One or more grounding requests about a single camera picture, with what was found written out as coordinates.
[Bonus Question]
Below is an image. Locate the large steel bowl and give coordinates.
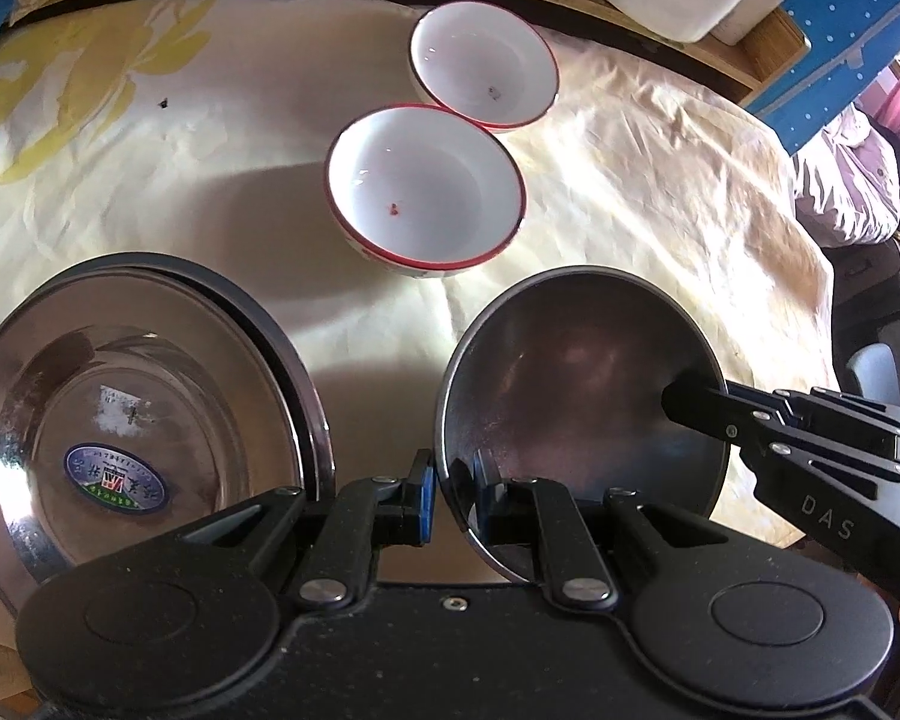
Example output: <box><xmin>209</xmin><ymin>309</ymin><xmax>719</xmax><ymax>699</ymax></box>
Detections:
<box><xmin>434</xmin><ymin>265</ymin><xmax>730</xmax><ymax>582</ymax></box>

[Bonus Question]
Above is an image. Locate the steel plate with sticker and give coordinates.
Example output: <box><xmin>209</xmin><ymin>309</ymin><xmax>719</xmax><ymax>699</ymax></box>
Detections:
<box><xmin>0</xmin><ymin>268</ymin><xmax>307</xmax><ymax>611</ymax></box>

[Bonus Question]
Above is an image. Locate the white bowl red rim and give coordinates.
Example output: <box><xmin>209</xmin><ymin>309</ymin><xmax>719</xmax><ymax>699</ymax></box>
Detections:
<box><xmin>323</xmin><ymin>104</ymin><xmax>528</xmax><ymax>277</ymax></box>
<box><xmin>408</xmin><ymin>0</ymin><xmax>560</xmax><ymax>132</ymax></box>

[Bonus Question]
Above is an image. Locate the pink clothing pile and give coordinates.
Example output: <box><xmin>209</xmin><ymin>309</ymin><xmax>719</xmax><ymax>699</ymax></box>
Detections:
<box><xmin>793</xmin><ymin>80</ymin><xmax>900</xmax><ymax>249</ymax></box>

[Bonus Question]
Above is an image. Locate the cream floral tablecloth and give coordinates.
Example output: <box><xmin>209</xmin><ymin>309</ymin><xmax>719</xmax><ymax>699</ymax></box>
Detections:
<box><xmin>0</xmin><ymin>0</ymin><xmax>842</xmax><ymax>653</ymax></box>

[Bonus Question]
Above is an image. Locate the blue dotted wall covering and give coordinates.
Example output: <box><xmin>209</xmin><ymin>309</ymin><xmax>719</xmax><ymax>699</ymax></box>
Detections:
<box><xmin>748</xmin><ymin>0</ymin><xmax>900</xmax><ymax>154</ymax></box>

